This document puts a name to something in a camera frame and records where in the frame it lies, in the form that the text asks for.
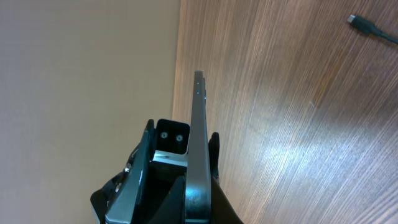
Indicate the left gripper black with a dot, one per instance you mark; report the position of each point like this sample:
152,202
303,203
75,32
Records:
123,198

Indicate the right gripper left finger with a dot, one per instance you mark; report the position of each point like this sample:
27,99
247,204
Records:
166,201

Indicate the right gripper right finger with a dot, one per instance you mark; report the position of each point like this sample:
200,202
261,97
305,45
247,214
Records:
221,210

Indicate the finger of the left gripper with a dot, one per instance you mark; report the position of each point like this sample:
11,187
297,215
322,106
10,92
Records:
214,151

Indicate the Galaxy S25 smartphone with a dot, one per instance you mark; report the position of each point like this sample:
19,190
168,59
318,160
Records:
198,182

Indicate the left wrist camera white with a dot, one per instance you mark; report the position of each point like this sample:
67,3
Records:
172,143

